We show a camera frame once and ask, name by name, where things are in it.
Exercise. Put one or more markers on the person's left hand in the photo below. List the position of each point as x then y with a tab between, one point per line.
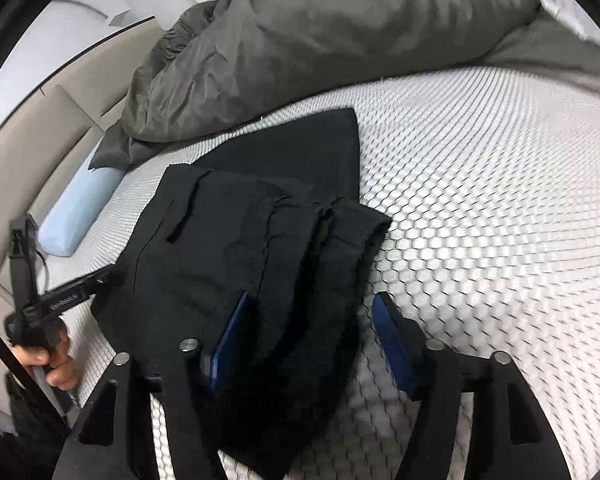
55	375

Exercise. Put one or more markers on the light blue pillow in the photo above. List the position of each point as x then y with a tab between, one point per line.
75	215

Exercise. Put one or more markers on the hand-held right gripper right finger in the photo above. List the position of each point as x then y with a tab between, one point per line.
392	345

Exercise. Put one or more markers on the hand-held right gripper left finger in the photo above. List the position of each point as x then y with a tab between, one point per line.
230	340

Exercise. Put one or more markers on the grey duvet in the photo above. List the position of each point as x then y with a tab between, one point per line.
330	50

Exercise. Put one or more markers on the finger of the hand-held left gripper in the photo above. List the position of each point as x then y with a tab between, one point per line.
105	276

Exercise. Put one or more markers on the white honeycomb mattress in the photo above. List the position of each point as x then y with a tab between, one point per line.
505	210

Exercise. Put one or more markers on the black pants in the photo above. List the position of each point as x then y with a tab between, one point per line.
230	235

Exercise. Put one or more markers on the beige padded headboard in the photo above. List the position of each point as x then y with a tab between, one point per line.
55	125

